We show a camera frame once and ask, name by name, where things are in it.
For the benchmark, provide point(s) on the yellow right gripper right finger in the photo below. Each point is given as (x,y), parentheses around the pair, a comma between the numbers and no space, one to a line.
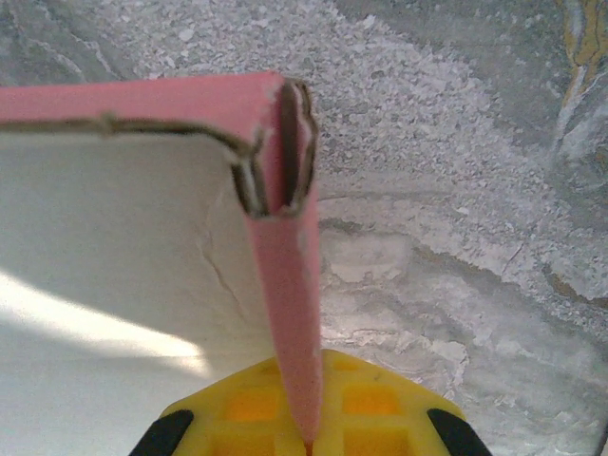
(389,418)

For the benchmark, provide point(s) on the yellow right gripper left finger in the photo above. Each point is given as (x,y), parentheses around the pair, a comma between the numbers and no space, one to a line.
(228,418)

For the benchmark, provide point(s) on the pink paper box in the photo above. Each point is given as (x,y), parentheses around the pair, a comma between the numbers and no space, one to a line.
(142,214)

